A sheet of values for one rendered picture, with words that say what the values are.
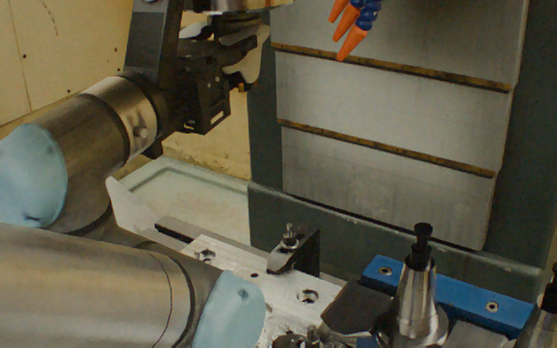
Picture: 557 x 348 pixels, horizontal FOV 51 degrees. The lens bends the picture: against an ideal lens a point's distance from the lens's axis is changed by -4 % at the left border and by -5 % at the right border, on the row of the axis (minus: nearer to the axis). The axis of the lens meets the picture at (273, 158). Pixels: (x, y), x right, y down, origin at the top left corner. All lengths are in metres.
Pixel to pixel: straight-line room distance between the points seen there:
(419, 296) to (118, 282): 0.26
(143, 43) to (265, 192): 0.88
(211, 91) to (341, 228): 0.77
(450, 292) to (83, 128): 0.36
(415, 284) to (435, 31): 0.62
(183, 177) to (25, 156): 1.64
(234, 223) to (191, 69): 1.27
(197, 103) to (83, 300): 0.31
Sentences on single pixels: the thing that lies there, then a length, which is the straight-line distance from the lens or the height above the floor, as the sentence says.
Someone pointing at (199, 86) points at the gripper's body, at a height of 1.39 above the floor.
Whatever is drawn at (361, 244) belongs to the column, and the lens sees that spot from 1.34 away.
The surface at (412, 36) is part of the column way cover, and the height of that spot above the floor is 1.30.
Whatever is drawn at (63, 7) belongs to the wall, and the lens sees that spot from 1.81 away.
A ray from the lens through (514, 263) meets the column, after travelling 1.24.
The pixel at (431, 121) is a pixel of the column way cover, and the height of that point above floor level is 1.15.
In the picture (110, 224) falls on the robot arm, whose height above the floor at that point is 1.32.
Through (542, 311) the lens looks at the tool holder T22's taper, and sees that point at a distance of 0.49.
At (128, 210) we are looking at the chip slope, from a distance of 1.69.
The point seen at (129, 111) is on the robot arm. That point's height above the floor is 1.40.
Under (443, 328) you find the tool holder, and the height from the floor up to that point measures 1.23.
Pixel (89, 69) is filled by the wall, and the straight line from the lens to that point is 1.89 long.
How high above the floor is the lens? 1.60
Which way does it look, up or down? 28 degrees down
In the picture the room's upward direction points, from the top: 2 degrees counter-clockwise
